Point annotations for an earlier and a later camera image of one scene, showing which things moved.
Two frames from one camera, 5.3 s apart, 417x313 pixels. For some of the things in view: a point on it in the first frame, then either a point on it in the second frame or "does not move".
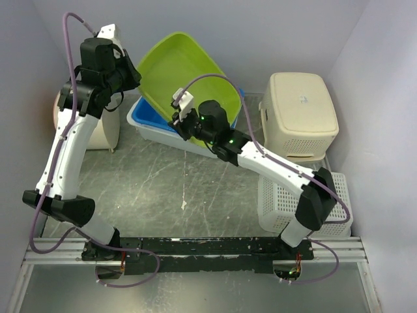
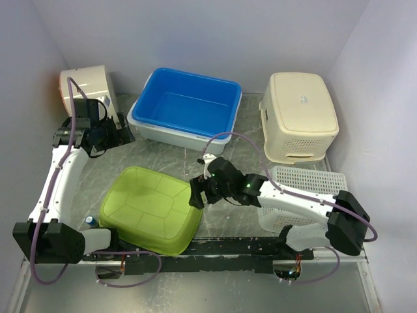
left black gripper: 135,77 to 120,136
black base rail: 204,254 does not move
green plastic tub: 179,68 to 148,209
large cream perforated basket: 299,113 does not move
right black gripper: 180,125 to 197,187
